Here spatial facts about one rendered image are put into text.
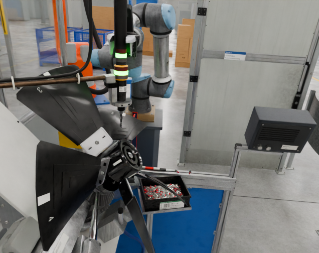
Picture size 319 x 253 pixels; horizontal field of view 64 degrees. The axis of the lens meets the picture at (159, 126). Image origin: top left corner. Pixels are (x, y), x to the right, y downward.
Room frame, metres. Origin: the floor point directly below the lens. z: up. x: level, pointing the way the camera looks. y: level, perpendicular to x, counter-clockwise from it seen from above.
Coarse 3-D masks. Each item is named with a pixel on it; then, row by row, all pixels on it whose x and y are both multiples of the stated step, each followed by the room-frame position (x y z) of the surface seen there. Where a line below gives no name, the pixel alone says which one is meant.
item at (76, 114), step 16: (32, 96) 0.68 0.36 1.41; (48, 96) 0.70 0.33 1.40; (64, 96) 0.73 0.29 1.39; (80, 96) 0.76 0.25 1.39; (48, 112) 0.68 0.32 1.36; (64, 112) 0.70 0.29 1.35; (80, 112) 0.73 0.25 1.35; (96, 112) 0.75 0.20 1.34; (64, 128) 0.68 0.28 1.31; (80, 128) 0.70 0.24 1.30; (96, 128) 0.72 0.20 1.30
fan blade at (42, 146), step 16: (48, 144) 0.46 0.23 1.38; (48, 160) 0.44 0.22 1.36; (64, 160) 0.47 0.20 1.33; (80, 160) 0.52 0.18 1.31; (96, 160) 0.58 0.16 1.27; (48, 176) 0.42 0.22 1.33; (64, 176) 0.46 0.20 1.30; (80, 176) 0.50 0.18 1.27; (96, 176) 0.58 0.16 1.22; (48, 192) 0.41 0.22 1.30; (64, 192) 0.45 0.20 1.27; (80, 192) 0.50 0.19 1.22; (48, 208) 0.40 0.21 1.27; (64, 208) 0.44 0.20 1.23; (64, 224) 0.43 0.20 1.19; (48, 240) 0.37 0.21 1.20
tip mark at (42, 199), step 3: (45, 195) 0.40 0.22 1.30; (48, 195) 0.41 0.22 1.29; (39, 198) 0.39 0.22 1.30; (42, 198) 0.39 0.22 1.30; (45, 198) 0.40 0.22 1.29; (48, 198) 0.40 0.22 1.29; (39, 201) 0.38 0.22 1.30; (42, 201) 0.39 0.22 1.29; (45, 201) 0.39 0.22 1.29; (39, 204) 0.38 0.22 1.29
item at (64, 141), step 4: (60, 136) 1.12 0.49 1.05; (64, 136) 1.11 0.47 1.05; (60, 140) 1.12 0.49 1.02; (64, 140) 1.11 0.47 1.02; (68, 140) 1.11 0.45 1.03; (60, 144) 1.12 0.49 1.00; (64, 144) 1.11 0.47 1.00; (68, 144) 1.11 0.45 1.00; (72, 144) 1.11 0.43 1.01; (80, 148) 1.11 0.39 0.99
